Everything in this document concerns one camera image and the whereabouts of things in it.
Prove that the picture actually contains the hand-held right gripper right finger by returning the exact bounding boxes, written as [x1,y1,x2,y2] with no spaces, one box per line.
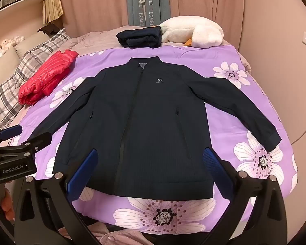
[201,149,288,245]

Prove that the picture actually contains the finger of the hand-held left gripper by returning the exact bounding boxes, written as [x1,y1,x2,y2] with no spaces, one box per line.
[0,125,23,146]
[20,132,53,157]

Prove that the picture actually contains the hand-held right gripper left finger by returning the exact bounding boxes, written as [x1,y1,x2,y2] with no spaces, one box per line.
[14,149,98,245]

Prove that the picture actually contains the navy zip jacket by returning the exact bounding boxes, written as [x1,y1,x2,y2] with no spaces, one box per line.
[28,56,282,200]

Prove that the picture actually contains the person's left hand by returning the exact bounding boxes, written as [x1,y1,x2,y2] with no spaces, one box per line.
[0,187,16,220]

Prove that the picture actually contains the purple floral blanket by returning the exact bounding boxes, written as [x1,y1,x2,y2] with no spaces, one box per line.
[5,43,299,235]

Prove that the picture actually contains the plain beige pillow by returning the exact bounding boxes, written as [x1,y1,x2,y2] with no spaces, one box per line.
[0,46,21,93]

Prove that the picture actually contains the red down jacket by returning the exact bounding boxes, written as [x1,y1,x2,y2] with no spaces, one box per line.
[18,49,79,106]

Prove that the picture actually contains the grey plaid pillow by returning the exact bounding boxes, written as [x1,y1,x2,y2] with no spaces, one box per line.
[0,28,72,128]

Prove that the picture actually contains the person's pink clothing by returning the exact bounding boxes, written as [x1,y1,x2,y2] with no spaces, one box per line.
[88,221,155,245]

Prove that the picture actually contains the small dark object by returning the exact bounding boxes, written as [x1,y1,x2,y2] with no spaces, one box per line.
[37,23,58,35]

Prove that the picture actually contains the white plush goose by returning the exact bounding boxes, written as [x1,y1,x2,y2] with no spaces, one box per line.
[159,16,224,48]

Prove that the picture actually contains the folded navy garment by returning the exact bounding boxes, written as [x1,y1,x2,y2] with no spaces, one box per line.
[116,26,162,49]

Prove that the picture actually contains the pink curtain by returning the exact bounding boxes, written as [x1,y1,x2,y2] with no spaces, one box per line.
[168,0,246,29]
[53,0,130,37]

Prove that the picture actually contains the grey-blue printed curtain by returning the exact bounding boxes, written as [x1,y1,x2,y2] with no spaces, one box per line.
[126,0,172,28]

